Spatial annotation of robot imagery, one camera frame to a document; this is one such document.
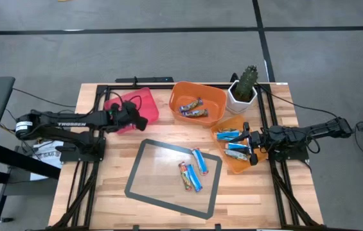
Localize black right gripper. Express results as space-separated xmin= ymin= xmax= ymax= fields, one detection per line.
xmin=229 ymin=121 xmax=268 ymax=167

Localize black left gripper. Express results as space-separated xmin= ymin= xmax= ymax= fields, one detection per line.
xmin=113 ymin=101 xmax=149 ymax=132

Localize light blue granola bar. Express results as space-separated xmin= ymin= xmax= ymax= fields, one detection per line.
xmin=226 ymin=142 xmax=251 ymax=151

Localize foil-wrapped granola bar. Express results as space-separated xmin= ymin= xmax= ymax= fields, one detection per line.
xmin=179 ymin=98 xmax=204 ymax=113
xmin=224 ymin=149 xmax=250 ymax=162
xmin=181 ymin=108 xmax=209 ymax=118

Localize blue granola bar red ends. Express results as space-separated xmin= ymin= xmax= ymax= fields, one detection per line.
xmin=190 ymin=147 xmax=209 ymax=176

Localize translucent pink plastic bin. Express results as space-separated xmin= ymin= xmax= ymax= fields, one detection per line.
xmin=103 ymin=87 xmax=160 ymax=135

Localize translucent orange plastic bin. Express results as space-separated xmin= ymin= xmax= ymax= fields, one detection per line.
xmin=209 ymin=114 xmax=269 ymax=175

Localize black power strip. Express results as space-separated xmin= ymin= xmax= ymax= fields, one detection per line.
xmin=115 ymin=76 xmax=175 ymax=84

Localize white plant pot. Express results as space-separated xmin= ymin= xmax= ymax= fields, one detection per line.
xmin=226 ymin=80 xmax=258 ymax=115

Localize opaque orange plastic bin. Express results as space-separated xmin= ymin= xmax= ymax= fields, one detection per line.
xmin=168 ymin=81 xmax=227 ymax=128

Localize green cactus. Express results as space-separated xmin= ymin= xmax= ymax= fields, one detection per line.
xmin=234 ymin=65 xmax=259 ymax=103

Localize beige mat with dark border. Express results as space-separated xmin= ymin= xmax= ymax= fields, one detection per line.
xmin=124 ymin=138 xmax=224 ymax=221

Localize white printed paper bag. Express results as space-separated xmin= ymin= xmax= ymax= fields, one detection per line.
xmin=30 ymin=140 xmax=65 ymax=181

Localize black aluminium table frame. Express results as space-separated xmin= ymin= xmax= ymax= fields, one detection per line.
xmin=52 ymin=83 xmax=323 ymax=230

